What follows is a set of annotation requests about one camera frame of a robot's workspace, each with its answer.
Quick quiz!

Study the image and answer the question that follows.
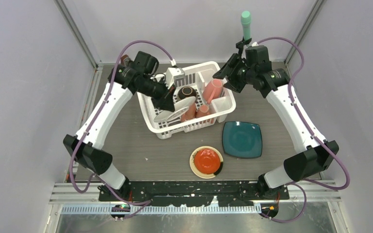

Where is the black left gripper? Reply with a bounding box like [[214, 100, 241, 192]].
[[137, 76, 176, 111]]

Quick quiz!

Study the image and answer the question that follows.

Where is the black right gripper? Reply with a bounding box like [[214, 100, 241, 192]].
[[212, 53, 255, 94]]

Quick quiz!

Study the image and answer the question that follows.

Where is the large pink mug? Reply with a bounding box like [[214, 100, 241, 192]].
[[203, 79, 223, 104]]

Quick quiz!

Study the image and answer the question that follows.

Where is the white round plate with lettering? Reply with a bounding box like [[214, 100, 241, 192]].
[[153, 96, 196, 124]]

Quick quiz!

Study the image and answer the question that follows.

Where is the black patterned ceramic bowl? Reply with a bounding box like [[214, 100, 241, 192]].
[[177, 86, 197, 100]]

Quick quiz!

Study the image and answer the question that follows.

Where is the white plastic dish rack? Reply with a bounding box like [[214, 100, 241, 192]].
[[137, 61, 236, 139]]

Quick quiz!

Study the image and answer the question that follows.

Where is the small pink cup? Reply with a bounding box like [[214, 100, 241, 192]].
[[195, 104, 210, 118]]

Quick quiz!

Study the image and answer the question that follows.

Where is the teal square plate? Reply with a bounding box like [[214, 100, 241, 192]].
[[222, 121, 263, 159]]

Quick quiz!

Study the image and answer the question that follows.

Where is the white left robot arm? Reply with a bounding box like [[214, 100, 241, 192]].
[[63, 51, 179, 201]]

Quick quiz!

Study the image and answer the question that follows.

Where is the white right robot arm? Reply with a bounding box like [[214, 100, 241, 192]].
[[213, 45, 339, 199]]

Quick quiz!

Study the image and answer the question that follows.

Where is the black microphone stand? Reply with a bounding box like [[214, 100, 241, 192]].
[[236, 37, 252, 57]]

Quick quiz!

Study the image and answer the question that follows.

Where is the brown wooden metronome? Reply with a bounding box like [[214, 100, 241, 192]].
[[120, 54, 133, 67]]

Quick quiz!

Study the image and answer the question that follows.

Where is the mint green microphone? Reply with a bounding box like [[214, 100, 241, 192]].
[[240, 11, 252, 41]]

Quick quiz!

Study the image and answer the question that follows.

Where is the red and cream saucer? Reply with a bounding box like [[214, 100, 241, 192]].
[[189, 146, 224, 179]]

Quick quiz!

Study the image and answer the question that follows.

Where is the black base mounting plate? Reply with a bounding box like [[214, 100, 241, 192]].
[[98, 180, 290, 208]]

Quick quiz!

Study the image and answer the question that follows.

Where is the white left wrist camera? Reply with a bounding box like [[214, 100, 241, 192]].
[[165, 67, 185, 89]]

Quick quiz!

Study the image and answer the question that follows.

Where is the slotted white cable duct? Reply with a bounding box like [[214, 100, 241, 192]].
[[61, 203, 261, 215]]

